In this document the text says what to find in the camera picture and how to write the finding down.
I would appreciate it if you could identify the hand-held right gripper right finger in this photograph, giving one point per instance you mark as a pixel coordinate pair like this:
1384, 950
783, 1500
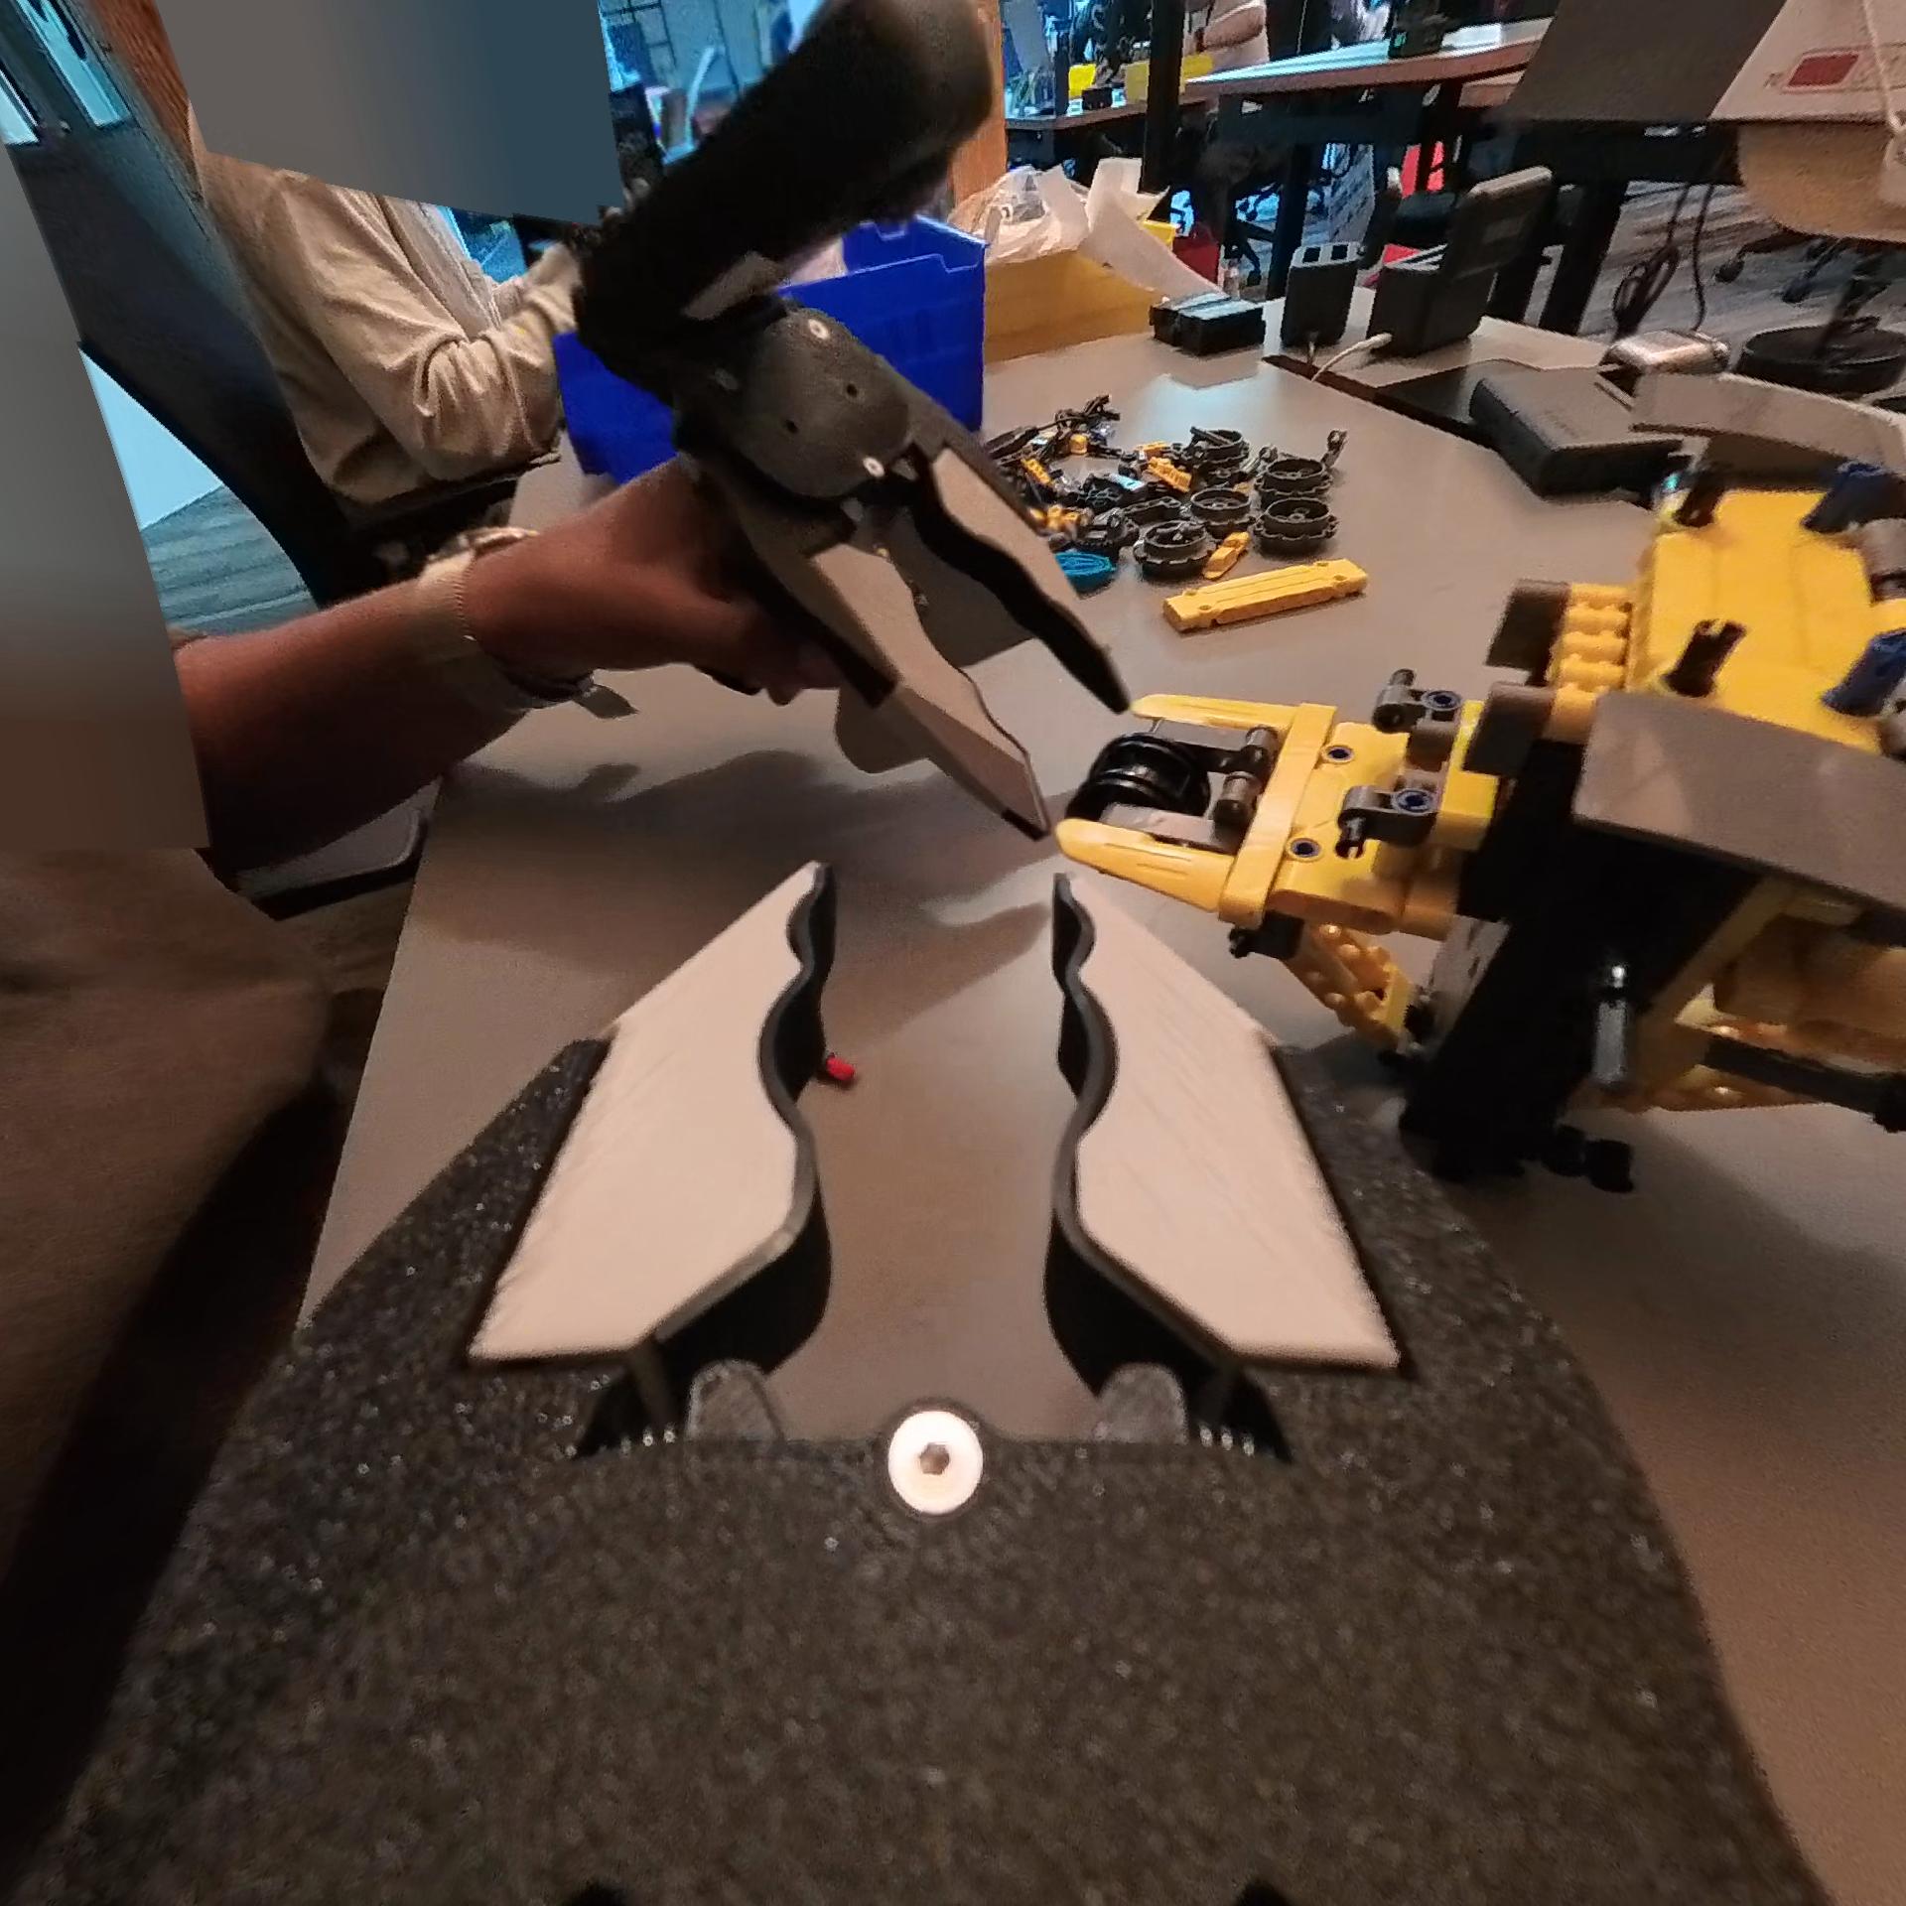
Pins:
1221, 1190

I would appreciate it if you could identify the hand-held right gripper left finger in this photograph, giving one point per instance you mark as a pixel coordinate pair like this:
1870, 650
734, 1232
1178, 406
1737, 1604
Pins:
656, 1190

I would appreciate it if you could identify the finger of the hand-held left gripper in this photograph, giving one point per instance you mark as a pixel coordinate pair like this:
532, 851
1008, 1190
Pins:
894, 640
998, 567

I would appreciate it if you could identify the yellow toy vehicle model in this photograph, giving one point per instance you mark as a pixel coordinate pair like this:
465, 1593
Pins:
1715, 594

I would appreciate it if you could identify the person's left forearm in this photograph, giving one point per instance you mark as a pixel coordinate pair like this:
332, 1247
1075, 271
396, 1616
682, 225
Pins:
329, 715

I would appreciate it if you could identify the person's left hand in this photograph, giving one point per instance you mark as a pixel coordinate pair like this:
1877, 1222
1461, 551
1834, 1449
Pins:
625, 581

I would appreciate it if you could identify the blue plastic bin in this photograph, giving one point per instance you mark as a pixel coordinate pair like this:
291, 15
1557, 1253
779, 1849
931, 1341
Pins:
924, 327

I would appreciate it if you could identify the pile of toy parts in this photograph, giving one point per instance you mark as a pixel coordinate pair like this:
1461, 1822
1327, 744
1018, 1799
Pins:
1191, 505

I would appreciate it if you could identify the yellow plastic bin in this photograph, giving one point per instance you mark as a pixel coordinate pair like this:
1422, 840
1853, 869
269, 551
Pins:
1056, 307

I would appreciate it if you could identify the yellow toy beam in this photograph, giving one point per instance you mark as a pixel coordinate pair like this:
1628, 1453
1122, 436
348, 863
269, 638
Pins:
1264, 592

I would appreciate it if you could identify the small black box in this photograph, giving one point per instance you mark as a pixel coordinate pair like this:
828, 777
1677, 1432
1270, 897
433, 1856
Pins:
1209, 326

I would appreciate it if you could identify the crumpled white plastic bag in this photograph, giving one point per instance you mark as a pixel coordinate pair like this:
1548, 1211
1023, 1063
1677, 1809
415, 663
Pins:
1117, 208

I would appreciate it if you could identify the black charging dock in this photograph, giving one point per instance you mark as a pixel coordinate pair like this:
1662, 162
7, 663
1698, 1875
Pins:
1322, 290

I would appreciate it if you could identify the metal wristwatch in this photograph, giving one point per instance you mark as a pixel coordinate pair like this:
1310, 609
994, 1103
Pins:
454, 609

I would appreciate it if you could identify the black upright device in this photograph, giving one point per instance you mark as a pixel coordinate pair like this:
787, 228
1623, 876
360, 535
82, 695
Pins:
1456, 263

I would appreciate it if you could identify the black office chair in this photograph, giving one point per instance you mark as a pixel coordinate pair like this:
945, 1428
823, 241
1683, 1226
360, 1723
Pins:
254, 447

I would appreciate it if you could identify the black rectangular case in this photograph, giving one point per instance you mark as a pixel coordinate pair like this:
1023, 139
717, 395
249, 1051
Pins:
1574, 429

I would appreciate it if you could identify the wooden background desk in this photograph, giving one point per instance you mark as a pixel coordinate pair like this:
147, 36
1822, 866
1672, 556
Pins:
1339, 67

